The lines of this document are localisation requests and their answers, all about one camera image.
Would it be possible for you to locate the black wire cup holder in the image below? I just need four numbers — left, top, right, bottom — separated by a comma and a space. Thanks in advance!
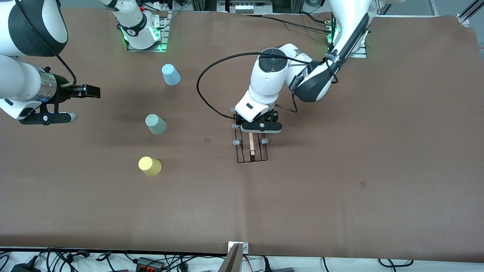
231, 108, 270, 164

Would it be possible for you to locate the mint green plastic cup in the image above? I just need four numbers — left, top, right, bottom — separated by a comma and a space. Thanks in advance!
145, 114, 167, 135

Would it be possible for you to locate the yellow plastic cup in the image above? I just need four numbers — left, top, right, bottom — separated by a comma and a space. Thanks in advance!
138, 156, 162, 177

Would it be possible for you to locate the light blue plastic cup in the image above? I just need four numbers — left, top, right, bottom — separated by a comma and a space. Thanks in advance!
161, 63, 181, 86

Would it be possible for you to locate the brown table cover sheet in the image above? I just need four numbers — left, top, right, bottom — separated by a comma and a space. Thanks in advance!
0, 8, 484, 263

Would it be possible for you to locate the white multi-socket power strip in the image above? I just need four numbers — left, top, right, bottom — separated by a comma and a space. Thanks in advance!
226, 0, 273, 15

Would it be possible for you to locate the orange black connector block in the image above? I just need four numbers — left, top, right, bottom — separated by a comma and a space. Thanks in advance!
135, 257, 165, 271

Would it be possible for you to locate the black power adapter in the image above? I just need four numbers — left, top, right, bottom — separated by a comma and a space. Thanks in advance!
11, 263, 41, 272

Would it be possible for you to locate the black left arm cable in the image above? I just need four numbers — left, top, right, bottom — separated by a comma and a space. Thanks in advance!
196, 52, 329, 120

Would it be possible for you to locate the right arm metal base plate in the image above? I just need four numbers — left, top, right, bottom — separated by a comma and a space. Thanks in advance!
127, 11, 169, 52

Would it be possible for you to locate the black base power cable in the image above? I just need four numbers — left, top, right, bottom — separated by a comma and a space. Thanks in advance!
242, 13, 335, 34

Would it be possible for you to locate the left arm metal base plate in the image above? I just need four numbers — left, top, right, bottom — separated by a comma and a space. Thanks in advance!
350, 32, 368, 58

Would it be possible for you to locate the grey camera support beam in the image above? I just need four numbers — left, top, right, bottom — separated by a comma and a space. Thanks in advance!
217, 243, 244, 272

